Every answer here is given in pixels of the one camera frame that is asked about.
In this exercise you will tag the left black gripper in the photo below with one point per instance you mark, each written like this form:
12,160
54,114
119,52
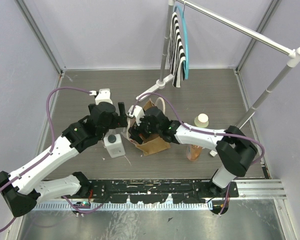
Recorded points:
121,119

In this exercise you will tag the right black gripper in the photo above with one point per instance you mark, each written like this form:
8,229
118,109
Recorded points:
136,128

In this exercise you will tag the brown canvas tote bag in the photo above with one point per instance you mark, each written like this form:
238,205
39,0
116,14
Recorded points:
150,145

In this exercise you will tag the white square bottle grey cap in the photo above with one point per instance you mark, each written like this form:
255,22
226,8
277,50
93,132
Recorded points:
114,146

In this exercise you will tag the pink clear soap bottle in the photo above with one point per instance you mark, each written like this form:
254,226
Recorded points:
193,152

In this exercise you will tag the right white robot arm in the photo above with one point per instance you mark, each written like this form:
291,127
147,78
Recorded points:
235,150

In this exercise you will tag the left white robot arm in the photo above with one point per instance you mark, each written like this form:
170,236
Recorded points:
24,188

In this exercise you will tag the black white striped cloth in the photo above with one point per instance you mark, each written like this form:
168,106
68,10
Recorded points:
176,52

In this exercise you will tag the teal clothes hanger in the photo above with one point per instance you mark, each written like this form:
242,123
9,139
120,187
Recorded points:
181,11

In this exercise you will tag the white silver clothes rack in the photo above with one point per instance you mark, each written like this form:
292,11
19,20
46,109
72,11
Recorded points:
293,54

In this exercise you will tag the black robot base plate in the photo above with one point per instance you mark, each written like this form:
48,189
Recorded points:
149,191

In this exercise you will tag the slotted cable duct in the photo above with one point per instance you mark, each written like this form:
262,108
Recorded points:
62,205

